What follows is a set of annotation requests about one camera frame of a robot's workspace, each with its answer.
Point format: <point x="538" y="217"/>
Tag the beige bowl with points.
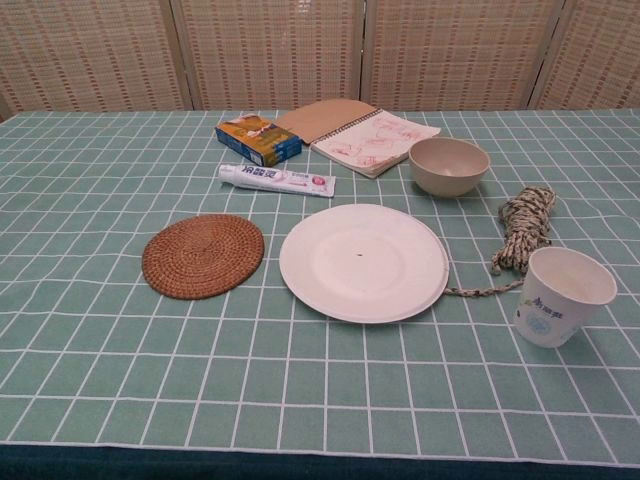
<point x="448" y="166"/>

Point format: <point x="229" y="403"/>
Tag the white printed paper cup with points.
<point x="555" y="320"/>

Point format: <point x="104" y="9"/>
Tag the white paper plate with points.
<point x="363" y="262"/>

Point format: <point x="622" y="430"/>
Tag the white toothpaste tube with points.
<point x="276" y="180"/>

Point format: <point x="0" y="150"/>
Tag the spiral notebook with red drawings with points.
<point x="360" y="134"/>

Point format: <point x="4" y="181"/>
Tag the blue and yellow box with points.
<point x="258" y="140"/>

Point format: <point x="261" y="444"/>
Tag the round woven rattan coaster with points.
<point x="203" y="256"/>

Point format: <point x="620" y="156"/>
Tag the woven folding screen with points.
<point x="280" y="52"/>

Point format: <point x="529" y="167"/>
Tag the green checked tablecloth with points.
<point x="150" y="350"/>

